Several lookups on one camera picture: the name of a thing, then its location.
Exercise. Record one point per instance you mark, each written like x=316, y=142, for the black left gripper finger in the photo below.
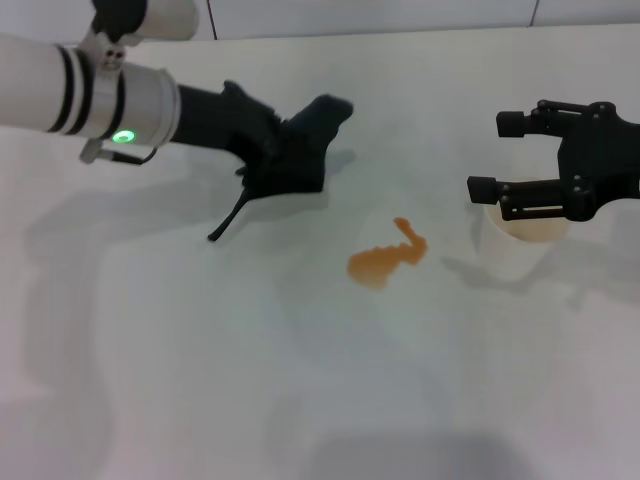
x=257, y=172

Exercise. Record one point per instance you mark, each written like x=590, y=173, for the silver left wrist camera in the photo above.
x=165, y=20

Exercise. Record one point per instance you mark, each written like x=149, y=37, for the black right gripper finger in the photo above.
x=482, y=190
x=512, y=124

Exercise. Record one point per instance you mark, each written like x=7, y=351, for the orange liquid spill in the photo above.
x=375, y=265

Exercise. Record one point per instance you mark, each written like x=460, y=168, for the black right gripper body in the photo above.
x=597, y=160

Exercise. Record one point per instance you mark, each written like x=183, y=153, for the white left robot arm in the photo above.
x=30, y=85

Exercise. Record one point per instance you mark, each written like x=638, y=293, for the white paper cup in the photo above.
x=505, y=255

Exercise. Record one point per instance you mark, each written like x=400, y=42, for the dark blue rag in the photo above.
x=305, y=165

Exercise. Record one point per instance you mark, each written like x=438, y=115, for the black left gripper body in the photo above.
x=220, y=120

